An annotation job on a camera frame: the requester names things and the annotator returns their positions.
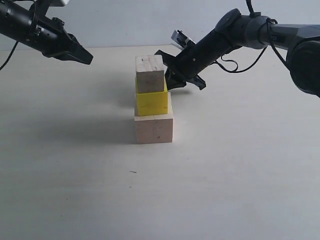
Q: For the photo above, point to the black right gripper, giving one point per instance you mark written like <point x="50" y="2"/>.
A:
<point x="192" y="60"/>

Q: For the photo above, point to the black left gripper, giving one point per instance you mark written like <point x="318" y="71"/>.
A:
<point x="32" y="28"/>

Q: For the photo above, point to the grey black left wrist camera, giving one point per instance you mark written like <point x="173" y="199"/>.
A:
<point x="43" y="5"/>

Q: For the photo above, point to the large light wooden cube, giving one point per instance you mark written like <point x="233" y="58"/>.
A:
<point x="153" y="129"/>

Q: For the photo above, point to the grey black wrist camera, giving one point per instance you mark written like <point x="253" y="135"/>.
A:
<point x="43" y="5"/>
<point x="182" y="40"/>

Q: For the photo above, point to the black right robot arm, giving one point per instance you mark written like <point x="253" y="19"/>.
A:
<point x="255" y="31"/>

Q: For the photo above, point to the yellow cube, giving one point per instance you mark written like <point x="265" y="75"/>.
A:
<point x="152" y="103"/>

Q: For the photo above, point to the medium wooden cube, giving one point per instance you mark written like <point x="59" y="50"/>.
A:
<point x="150" y="74"/>

